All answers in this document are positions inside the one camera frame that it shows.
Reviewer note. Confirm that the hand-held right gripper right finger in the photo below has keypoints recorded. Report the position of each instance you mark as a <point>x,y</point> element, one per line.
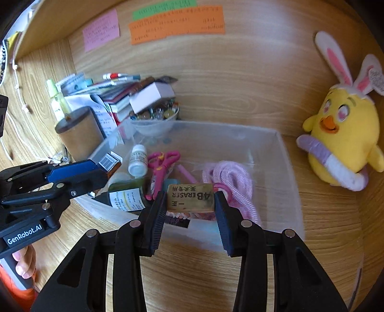
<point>225,222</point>

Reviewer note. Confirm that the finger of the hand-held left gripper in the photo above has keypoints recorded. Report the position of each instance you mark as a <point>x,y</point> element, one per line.
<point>72,172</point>
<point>87,184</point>

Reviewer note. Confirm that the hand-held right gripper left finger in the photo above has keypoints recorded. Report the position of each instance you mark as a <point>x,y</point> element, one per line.
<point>156,222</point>

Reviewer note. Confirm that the small barcode box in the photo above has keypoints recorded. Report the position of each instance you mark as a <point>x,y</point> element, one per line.
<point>109,162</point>

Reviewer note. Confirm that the green bottle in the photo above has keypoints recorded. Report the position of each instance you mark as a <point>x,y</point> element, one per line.
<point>126,195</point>

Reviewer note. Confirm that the yellowed eraser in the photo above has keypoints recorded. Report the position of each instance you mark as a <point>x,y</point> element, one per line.
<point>189,196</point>

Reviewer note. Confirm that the pink scissors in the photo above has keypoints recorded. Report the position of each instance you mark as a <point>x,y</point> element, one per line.
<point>160,171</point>

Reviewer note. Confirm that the small white bottle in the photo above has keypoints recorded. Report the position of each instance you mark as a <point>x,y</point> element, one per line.
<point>138,160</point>

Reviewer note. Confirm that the clear plastic storage bin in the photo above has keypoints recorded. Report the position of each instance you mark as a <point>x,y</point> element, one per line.
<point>255,150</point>

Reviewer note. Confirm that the person's left forearm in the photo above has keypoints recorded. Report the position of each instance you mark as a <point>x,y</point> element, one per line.
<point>18,291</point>

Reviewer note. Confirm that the person's left hand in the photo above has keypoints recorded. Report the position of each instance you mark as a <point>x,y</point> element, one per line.
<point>25,261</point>

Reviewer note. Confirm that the brown cylindrical jar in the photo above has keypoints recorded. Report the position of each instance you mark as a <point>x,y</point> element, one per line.
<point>79,135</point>

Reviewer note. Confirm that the pink pen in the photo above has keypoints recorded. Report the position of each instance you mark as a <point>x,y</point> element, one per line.
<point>186,173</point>

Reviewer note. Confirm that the small spray bottle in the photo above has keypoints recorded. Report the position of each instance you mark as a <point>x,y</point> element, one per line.
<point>58,99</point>

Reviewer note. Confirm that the stack of books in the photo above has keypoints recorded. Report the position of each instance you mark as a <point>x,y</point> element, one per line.
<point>114,102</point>

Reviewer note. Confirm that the white bowl of trinkets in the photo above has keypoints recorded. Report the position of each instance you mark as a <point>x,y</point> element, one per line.
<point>153,124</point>

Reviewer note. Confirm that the red and white marker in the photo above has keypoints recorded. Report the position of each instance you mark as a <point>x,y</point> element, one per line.
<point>114,76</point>

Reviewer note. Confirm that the small white box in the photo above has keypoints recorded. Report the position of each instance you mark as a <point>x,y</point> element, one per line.
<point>150,97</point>

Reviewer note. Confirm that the white tote bag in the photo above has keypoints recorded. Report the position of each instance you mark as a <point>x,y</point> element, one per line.
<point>3,60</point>

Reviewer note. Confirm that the pink sticky note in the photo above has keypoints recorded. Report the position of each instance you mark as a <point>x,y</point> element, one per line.
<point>102,30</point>

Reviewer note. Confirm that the yellow chick plush toy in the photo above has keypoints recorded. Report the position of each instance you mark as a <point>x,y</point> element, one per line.
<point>345,135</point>

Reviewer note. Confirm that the orange sticky note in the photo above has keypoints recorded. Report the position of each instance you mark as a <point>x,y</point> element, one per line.
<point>177,25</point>

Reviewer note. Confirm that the green sticky note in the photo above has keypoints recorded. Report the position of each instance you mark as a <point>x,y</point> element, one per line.
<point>165,10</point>

